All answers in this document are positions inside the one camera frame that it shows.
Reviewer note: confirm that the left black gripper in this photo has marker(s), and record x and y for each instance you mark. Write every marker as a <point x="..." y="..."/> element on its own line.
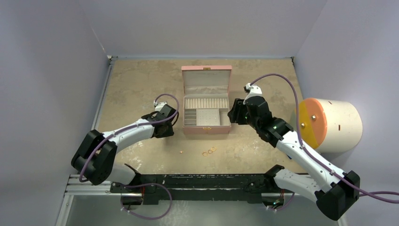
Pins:
<point x="168" y="133"/>

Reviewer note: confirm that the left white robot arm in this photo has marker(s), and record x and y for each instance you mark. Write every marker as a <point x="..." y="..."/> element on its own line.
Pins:
<point x="95" y="157"/>

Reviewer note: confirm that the pink jewelry box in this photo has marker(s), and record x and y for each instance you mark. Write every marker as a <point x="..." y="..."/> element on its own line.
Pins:
<point x="206" y="99"/>

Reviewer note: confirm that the white cylinder orange lid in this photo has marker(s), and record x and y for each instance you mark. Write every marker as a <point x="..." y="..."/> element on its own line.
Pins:
<point x="329" y="126"/>

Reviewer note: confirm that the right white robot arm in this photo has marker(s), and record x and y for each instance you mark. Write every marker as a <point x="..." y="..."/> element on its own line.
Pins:
<point x="332" y="189"/>

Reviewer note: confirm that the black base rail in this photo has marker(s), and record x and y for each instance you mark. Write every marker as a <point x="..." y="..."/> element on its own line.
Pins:
<point x="250" y="188"/>

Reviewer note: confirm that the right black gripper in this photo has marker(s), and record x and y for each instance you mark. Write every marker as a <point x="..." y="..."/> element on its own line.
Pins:
<point x="236" y="112"/>

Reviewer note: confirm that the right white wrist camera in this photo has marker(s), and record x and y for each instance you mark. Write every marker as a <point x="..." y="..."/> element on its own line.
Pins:
<point x="252" y="91"/>

